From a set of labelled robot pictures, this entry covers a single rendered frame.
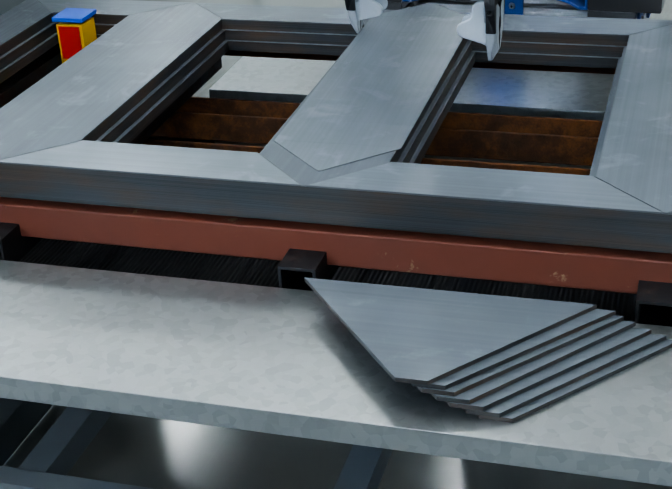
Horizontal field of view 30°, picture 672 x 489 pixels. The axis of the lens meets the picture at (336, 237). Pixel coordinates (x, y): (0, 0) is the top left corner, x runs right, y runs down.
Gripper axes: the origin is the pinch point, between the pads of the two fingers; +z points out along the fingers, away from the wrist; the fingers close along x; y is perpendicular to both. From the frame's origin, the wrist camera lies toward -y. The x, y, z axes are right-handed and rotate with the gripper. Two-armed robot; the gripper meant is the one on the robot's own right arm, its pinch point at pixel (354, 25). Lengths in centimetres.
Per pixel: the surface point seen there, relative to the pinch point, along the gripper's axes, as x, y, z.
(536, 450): -94, 44, 13
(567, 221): -62, 43, 3
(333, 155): -52, 11, 1
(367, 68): -18.6, 7.1, 0.7
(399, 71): -19.2, 12.4, 0.7
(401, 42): -5.6, 9.5, 0.7
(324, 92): -29.8, 3.4, 0.7
